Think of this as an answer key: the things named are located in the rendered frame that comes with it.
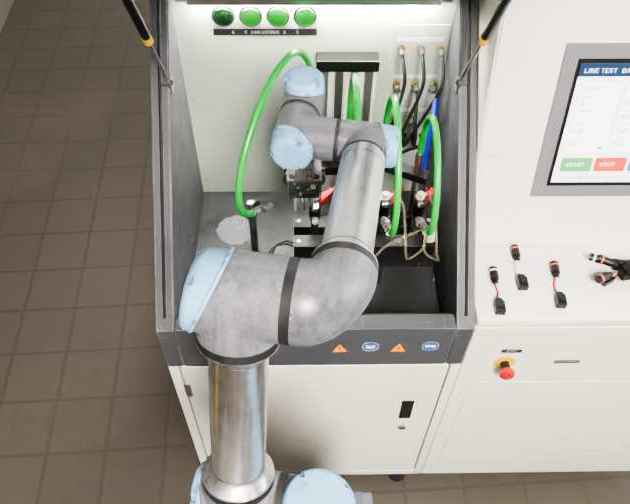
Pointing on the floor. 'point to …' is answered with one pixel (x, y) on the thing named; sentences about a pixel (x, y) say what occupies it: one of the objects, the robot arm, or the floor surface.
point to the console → (603, 442)
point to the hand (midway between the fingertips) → (304, 202)
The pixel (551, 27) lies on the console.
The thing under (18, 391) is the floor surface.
